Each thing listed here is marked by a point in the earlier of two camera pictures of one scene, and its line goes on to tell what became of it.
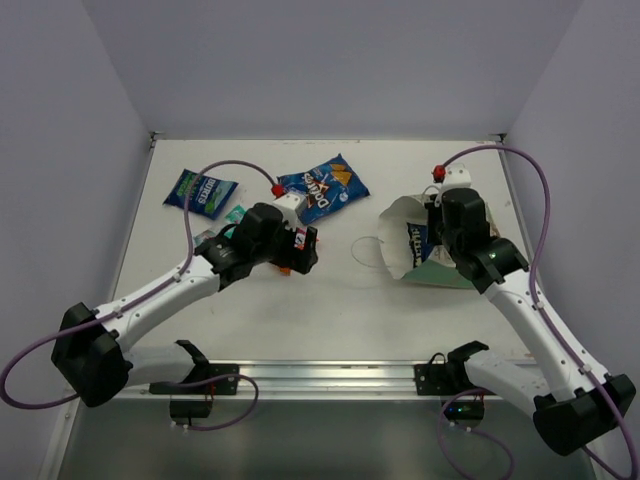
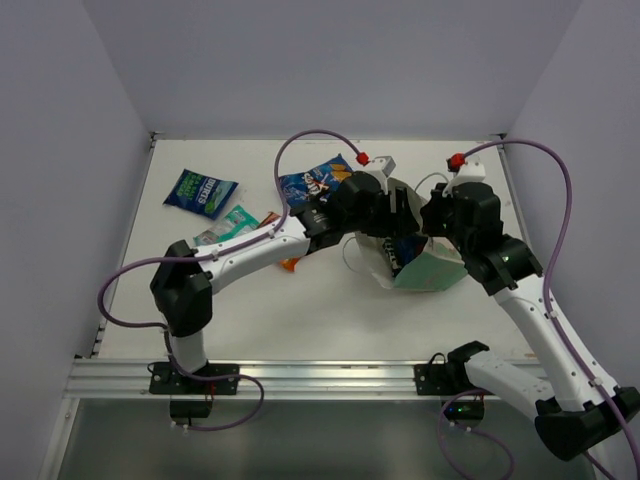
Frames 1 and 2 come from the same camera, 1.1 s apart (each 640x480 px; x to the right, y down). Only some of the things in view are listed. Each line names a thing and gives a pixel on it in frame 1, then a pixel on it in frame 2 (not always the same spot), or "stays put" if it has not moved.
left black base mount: [191, 397] stays put
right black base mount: [462, 401] stays put
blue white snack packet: [419, 242] -> [388, 247]
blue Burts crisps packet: [209, 196] stays put
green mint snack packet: [225, 226] stays put
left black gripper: [304, 248] -> [405, 212]
